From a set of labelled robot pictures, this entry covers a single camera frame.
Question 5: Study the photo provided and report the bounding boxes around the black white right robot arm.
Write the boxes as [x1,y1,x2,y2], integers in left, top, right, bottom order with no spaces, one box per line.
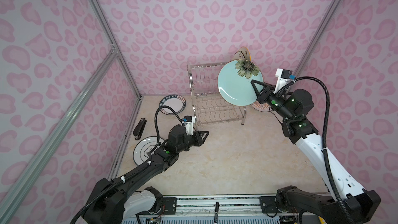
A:
[251,79,381,224]

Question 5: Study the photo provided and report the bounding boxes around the white plate black rings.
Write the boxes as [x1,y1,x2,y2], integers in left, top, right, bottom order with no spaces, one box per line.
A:
[133,135,165,166]

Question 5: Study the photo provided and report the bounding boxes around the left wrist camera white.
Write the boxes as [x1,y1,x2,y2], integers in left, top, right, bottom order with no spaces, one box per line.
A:
[181,116,196,136]

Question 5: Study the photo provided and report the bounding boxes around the silver two-tier dish rack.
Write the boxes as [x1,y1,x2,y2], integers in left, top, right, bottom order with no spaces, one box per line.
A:
[187,62,247,127]

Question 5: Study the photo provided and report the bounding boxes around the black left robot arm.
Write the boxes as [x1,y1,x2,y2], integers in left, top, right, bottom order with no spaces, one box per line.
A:
[70,125,209,224]

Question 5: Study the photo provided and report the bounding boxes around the black stapler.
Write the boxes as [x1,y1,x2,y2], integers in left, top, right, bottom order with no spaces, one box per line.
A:
[133,118,147,141]

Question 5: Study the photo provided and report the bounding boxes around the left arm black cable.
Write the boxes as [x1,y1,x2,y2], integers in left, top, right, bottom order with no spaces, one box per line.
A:
[69,105,187,224]

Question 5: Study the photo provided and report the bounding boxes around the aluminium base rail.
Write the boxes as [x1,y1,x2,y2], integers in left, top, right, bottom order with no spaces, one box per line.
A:
[86,192,312,224]

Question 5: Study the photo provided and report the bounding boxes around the mint green flower plate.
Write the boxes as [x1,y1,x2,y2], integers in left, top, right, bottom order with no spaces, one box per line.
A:
[217,59,263,106]

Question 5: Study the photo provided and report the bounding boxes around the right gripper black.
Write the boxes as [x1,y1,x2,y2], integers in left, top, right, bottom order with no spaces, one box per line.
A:
[251,80,296,121]

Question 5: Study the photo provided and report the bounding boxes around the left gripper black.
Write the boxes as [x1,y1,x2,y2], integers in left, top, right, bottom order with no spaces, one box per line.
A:
[177,130,209,155]

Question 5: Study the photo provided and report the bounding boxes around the orange sunburst plate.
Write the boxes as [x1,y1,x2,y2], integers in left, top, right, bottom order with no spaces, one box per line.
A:
[251,101,270,113]

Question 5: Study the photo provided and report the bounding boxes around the black marker pen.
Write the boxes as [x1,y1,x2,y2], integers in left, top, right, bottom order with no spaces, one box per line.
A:
[214,202,220,224]

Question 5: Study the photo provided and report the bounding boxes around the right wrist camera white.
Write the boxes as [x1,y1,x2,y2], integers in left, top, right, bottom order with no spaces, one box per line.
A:
[274,68,295,94]

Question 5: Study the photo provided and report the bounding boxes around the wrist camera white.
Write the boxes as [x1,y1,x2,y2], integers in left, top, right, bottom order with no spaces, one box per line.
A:
[181,116,196,136]
[274,68,295,94]

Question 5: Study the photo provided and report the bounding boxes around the white plate black text rim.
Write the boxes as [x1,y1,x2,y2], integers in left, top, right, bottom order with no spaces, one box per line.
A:
[159,94,187,115]

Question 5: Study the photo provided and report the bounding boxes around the halloween cat star plate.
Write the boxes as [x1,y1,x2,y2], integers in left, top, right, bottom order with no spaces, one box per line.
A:
[238,47,252,61]

